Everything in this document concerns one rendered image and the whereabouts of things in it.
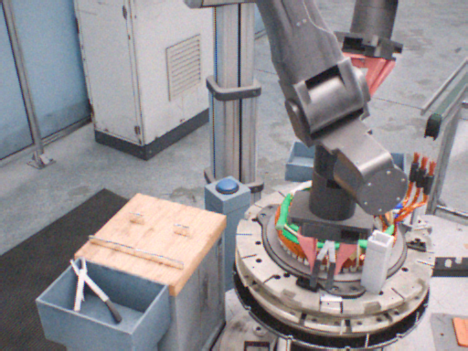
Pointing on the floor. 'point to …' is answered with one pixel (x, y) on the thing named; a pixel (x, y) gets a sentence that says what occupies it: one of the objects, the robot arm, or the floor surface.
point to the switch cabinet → (145, 70)
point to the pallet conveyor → (448, 108)
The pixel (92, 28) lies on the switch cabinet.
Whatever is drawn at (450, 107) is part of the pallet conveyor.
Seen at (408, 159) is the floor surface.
